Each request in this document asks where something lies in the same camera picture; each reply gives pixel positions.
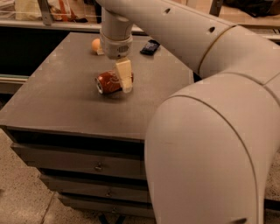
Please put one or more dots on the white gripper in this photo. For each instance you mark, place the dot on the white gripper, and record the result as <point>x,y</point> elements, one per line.
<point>115,48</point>

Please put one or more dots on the red coke can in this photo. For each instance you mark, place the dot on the red coke can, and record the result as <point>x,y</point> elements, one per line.
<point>107,83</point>

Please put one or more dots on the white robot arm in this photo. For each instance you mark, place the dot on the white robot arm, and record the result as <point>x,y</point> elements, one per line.
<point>209,146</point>

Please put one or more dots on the orange fruit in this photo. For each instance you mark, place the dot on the orange fruit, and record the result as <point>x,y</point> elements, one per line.
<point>95,45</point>

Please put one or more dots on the dark snack bar wrapper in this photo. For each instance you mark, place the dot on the dark snack bar wrapper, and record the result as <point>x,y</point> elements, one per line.
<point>150,47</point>

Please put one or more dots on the grey metal railing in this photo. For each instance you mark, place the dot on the grey metal railing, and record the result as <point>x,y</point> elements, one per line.
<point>84,15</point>

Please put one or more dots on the grey drawer cabinet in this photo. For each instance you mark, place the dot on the grey drawer cabinet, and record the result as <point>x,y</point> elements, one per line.
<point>60,106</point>

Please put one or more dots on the top grey drawer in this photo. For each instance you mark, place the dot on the top grey drawer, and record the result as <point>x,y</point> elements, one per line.
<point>78,160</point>

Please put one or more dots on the grey drawer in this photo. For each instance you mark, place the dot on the grey drawer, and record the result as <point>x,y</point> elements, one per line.
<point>97,188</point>
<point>78,160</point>
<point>112,206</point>

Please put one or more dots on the middle grey drawer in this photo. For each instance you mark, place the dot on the middle grey drawer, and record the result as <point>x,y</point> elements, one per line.
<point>97,188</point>

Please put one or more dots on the bottom grey drawer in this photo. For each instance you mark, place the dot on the bottom grey drawer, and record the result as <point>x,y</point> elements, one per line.
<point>112,206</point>

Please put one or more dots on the black metal stand leg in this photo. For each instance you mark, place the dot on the black metal stand leg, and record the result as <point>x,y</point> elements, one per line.
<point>272,204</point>

